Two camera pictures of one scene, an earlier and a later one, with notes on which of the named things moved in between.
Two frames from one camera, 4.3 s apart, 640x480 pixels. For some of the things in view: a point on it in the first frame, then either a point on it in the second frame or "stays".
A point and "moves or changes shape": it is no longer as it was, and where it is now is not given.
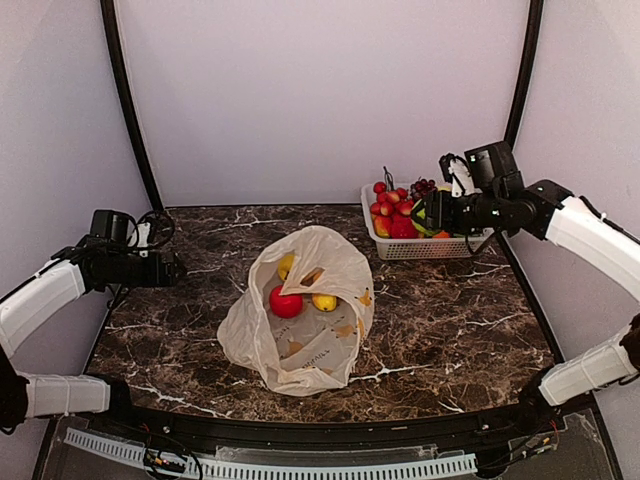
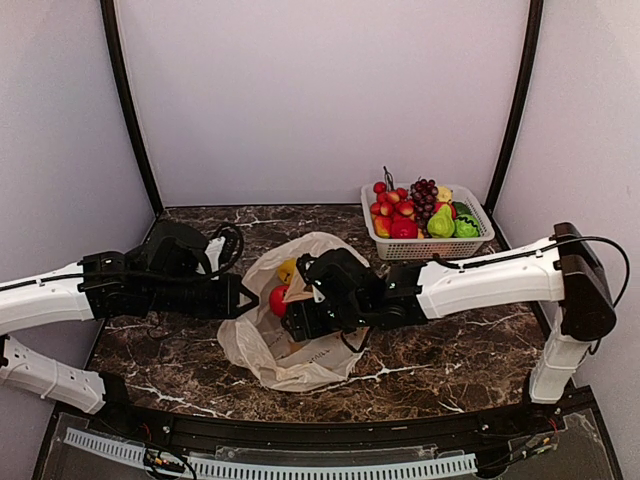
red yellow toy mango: [381, 227] stays
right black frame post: [535, 15] stays
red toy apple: [402, 227] stays
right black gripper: [439, 213] -> [302, 313]
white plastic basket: [456, 247] stays
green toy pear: [419, 218] moves or changes shape
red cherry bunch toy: [390, 200] stays
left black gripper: [168, 278] -> [227, 309]
